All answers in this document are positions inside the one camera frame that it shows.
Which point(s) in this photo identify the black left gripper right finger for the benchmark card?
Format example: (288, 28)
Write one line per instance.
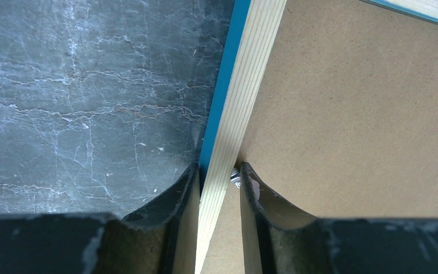
(279, 237)

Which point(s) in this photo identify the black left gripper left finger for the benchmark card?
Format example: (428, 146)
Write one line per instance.
(159, 237)

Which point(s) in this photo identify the wooden picture frame teal edge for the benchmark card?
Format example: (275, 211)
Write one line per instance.
(335, 105)

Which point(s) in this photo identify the brown cardboard backing board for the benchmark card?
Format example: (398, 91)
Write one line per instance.
(322, 156)

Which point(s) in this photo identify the silver metal turn clip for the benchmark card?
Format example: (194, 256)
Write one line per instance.
(235, 177)

